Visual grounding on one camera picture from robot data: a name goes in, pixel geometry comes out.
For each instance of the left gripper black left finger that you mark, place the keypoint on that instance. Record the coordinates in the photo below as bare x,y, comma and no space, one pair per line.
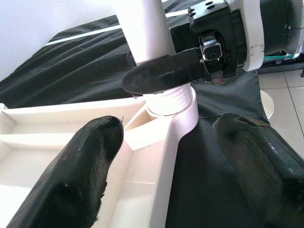
69,183

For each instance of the white plastic children table top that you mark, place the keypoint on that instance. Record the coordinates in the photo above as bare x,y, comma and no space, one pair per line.
142,166

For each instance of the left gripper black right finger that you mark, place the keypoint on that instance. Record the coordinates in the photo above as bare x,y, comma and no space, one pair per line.
266,171

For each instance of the white plastic table leg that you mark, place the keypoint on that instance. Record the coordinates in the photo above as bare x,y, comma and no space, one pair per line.
147,28

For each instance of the black metal rack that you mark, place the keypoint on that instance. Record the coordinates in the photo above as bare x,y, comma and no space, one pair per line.
280,68

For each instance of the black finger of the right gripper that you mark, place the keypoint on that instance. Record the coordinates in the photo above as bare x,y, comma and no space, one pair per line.
161,73

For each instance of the green white packet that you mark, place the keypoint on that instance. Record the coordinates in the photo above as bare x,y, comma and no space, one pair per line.
282,58

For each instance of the black table cloth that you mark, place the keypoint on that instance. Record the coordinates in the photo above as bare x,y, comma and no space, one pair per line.
71,66

